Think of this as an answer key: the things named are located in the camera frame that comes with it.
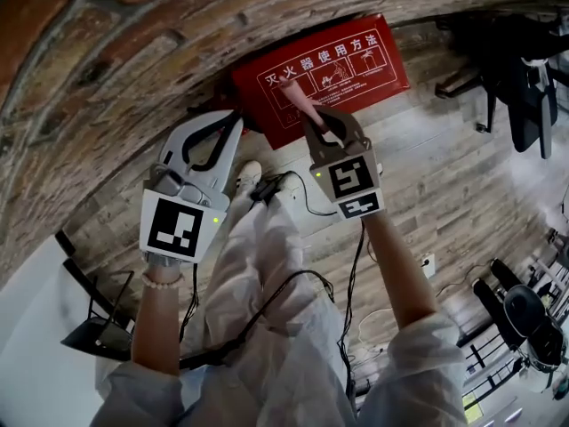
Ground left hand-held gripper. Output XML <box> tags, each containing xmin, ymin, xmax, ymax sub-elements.
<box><xmin>139</xmin><ymin>109</ymin><xmax>245</xmax><ymax>265</ymax></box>

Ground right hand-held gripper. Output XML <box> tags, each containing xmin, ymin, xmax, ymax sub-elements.
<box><xmin>301</xmin><ymin>103</ymin><xmax>385</xmax><ymax>222</ymax></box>

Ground pink cloth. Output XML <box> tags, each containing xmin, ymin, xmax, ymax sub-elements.
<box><xmin>277</xmin><ymin>77</ymin><xmax>330</xmax><ymax>133</ymax></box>

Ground red fire extinguisher box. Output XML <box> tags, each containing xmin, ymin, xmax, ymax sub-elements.
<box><xmin>230</xmin><ymin>12</ymin><xmax>411</xmax><ymax>150</ymax></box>

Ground person's left forearm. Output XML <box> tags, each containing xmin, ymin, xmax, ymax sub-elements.
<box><xmin>131</xmin><ymin>262</ymin><xmax>186</xmax><ymax>376</ymax></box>

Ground person's right forearm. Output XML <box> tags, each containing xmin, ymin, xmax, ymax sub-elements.
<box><xmin>362</xmin><ymin>211</ymin><xmax>439</xmax><ymax>328</ymax></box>

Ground person's white left shoe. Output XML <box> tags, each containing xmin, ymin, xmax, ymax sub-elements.
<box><xmin>235</xmin><ymin>160</ymin><xmax>263</xmax><ymax>190</ymax></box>

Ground small black box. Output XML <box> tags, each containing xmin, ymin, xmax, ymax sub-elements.
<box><xmin>249</xmin><ymin>176</ymin><xmax>281</xmax><ymax>204</ymax></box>

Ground white trousers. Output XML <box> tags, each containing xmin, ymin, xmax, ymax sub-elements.
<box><xmin>181</xmin><ymin>184</ymin><xmax>334</xmax><ymax>364</ymax></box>

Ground black office chair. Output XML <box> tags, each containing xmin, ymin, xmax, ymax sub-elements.
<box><xmin>434</xmin><ymin>11</ymin><xmax>569</xmax><ymax>159</ymax></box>

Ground light grey shirt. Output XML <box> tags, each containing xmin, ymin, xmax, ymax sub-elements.
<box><xmin>95</xmin><ymin>298</ymin><xmax>468</xmax><ymax>427</ymax></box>

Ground white table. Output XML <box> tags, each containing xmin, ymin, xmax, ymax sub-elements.
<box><xmin>0</xmin><ymin>233</ymin><xmax>134</xmax><ymax>427</ymax></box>

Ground black metal railing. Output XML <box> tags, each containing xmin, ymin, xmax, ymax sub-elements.
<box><xmin>457</xmin><ymin>322</ymin><xmax>569</xmax><ymax>427</ymax></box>

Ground thin black floor cable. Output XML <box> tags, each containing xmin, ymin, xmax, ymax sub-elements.
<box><xmin>279</xmin><ymin>171</ymin><xmax>339</xmax><ymax>217</ymax></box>

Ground pale bead bracelet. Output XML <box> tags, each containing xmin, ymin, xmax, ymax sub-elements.
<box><xmin>141</xmin><ymin>270</ymin><xmax>184</xmax><ymax>289</ymax></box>

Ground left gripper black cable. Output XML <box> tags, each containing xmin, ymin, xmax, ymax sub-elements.
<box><xmin>179</xmin><ymin>262</ymin><xmax>201</xmax><ymax>342</ymax></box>

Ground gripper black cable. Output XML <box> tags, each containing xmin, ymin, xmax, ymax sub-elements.
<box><xmin>179</xmin><ymin>262</ymin><xmax>201</xmax><ymax>342</ymax></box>
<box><xmin>335</xmin><ymin>220</ymin><xmax>368</xmax><ymax>411</ymax></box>

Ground thick black cable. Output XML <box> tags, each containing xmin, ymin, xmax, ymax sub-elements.
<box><xmin>177</xmin><ymin>269</ymin><xmax>335</xmax><ymax>371</ymax></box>

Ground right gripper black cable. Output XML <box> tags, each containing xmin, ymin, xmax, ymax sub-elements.
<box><xmin>335</xmin><ymin>220</ymin><xmax>368</xmax><ymax>411</ymax></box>

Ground white cable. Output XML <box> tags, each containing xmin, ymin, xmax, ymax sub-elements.
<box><xmin>357</xmin><ymin>309</ymin><xmax>391</xmax><ymax>342</ymax></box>

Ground black wire-frame chair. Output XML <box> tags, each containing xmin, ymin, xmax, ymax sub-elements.
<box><xmin>53</xmin><ymin>230</ymin><xmax>137</xmax><ymax>363</ymax></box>

